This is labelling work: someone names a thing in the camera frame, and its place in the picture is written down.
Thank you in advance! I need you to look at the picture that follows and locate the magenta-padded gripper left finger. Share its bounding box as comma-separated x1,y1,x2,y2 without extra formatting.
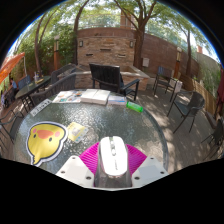
54,142,101,188

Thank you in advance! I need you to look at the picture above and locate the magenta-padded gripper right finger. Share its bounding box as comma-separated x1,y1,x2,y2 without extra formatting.
124,143,170,188

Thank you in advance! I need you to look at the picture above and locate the white computer mouse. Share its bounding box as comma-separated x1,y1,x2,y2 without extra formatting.
94,135,133,189

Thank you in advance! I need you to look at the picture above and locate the yellow bird-shaped mouse pad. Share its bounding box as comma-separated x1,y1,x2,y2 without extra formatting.
26,121,69,168

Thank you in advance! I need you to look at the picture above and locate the yellow card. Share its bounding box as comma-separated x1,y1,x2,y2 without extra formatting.
66,121,90,144

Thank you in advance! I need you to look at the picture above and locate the green bottle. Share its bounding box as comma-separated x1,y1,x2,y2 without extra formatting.
125,100,144,114

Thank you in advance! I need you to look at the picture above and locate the black mesh patio chair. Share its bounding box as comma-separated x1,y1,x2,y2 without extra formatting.
0,108,25,148
167,91,206,134
201,116,224,158

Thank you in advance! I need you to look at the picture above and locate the open white book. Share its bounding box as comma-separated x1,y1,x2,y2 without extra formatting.
79,88,112,106

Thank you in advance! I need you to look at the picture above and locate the small white-blue book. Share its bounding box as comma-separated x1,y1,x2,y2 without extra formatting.
107,94,128,107

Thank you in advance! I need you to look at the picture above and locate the black wicker chair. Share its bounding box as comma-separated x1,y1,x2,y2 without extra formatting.
29,73,77,107
49,63,77,84

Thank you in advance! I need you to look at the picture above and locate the dark glass patio table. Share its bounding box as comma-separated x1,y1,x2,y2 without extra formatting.
14,75,53,111

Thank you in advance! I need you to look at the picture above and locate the dark metal patio chair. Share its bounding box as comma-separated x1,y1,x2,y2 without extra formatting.
152,65,178,103

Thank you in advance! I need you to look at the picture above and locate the black slatted lounge chair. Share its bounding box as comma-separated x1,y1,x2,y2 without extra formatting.
88,63,141,102

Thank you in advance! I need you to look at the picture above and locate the blue chair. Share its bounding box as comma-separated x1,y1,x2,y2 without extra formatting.
17,74,32,90

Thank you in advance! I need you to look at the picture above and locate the person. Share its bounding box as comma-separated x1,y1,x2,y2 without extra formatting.
9,78,18,90

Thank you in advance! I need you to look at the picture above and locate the red umbrella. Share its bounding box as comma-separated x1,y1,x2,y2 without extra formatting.
216,66,224,114

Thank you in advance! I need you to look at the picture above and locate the orange umbrella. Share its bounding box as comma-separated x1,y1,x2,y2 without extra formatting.
0,52,26,84

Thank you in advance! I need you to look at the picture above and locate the wooden lamp post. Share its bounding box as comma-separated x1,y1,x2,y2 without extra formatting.
175,46,183,79
53,34,61,71

